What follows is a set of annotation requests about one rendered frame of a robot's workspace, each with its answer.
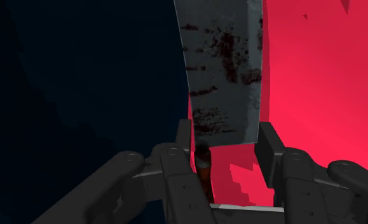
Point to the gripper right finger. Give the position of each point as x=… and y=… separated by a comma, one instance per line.
x=298, y=183

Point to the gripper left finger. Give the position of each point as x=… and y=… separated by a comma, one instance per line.
x=180, y=186

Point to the rusty grey cleaver knife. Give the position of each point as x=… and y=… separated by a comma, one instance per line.
x=222, y=74

